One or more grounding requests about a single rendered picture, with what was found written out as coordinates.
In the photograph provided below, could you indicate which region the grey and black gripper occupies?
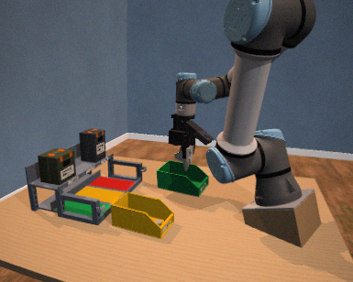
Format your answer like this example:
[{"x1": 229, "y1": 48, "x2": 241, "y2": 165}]
[{"x1": 169, "y1": 114, "x2": 195, "y2": 171}]

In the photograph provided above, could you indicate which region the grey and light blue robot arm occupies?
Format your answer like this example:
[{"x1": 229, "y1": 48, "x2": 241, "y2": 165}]
[{"x1": 175, "y1": 0, "x2": 316, "y2": 207}]

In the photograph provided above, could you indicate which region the grey metal shelf rack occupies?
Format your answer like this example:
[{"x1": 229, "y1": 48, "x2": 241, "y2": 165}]
[{"x1": 25, "y1": 143, "x2": 147, "y2": 225}]

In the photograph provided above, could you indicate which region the green bin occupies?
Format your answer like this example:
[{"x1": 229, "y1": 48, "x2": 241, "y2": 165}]
[{"x1": 157, "y1": 160, "x2": 207, "y2": 197}]

